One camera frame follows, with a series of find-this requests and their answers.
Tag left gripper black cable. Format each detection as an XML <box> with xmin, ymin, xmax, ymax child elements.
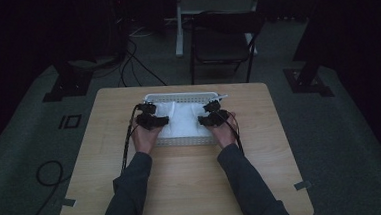
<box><xmin>115</xmin><ymin>102</ymin><xmax>147</xmax><ymax>176</ymax></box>

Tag person's left hand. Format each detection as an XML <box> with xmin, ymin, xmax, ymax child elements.
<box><xmin>130</xmin><ymin>117</ymin><xmax>166</xmax><ymax>156</ymax></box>

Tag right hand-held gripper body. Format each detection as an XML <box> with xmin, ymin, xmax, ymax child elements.
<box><xmin>201</xmin><ymin>92</ymin><xmax>232</xmax><ymax>128</ymax></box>

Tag black looped floor cable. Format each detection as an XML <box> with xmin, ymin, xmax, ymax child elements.
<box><xmin>17</xmin><ymin>158</ymin><xmax>75</xmax><ymax>215</ymax></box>

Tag white perforated plastic basket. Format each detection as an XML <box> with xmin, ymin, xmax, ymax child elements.
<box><xmin>143</xmin><ymin>88</ymin><xmax>228</xmax><ymax>150</ymax></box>

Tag grey tape piece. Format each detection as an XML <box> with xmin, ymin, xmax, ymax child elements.
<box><xmin>293</xmin><ymin>179</ymin><xmax>314</xmax><ymax>192</ymax></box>

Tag black folding chair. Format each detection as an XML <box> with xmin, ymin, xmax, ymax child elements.
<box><xmin>186</xmin><ymin>7</ymin><xmax>271</xmax><ymax>87</ymax></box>

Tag white pants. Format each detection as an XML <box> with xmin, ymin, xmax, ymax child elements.
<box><xmin>155</xmin><ymin>98</ymin><xmax>215</xmax><ymax>141</ymax></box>

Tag white floor cable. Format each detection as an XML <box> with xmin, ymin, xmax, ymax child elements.
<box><xmin>127</xmin><ymin>25</ymin><xmax>155</xmax><ymax>39</ymax></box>

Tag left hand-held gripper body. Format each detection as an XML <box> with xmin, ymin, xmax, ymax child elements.
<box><xmin>134</xmin><ymin>100</ymin><xmax>163</xmax><ymax>131</ymax></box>

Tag black stand with base plate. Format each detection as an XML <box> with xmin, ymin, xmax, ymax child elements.
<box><xmin>278</xmin><ymin>0</ymin><xmax>335</xmax><ymax>101</ymax></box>
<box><xmin>39</xmin><ymin>57</ymin><xmax>96</xmax><ymax>104</ymax></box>

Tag white metal desk frame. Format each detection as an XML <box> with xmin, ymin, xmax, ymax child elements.
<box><xmin>171</xmin><ymin>0</ymin><xmax>267</xmax><ymax>60</ymax></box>

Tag black floor cables bundle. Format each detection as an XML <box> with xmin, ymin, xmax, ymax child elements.
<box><xmin>90</xmin><ymin>37</ymin><xmax>169</xmax><ymax>91</ymax></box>

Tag person's right hand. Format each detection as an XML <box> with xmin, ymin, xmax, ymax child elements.
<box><xmin>207</xmin><ymin>110</ymin><xmax>241</xmax><ymax>150</ymax></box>

